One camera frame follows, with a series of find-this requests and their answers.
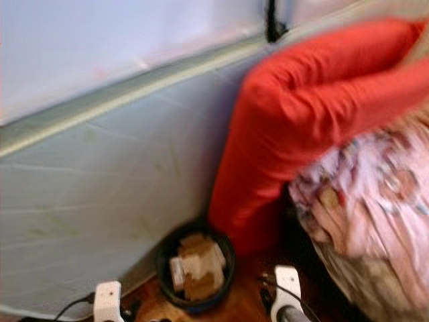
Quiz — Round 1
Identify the black round waste bin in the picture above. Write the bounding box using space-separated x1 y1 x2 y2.
156 221 237 313

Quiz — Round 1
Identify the small white carton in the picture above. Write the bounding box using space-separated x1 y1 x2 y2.
170 257 186 290

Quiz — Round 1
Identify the brown cardboard piece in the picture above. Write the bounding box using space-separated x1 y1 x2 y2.
178 233 226 301

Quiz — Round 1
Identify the bed with grey floral sheet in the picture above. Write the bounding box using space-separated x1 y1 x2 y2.
282 195 429 322

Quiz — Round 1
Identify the pink cartoon print blanket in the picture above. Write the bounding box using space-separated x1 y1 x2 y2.
290 111 429 303

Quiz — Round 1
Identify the red pillow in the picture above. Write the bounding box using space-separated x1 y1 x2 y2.
208 19 429 256

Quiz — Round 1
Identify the grey window sill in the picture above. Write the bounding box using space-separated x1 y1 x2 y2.
0 0 429 158

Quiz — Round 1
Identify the black window latch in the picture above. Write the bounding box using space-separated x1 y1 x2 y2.
265 0 288 42

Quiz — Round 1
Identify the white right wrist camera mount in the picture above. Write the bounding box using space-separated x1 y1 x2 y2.
273 266 301 319

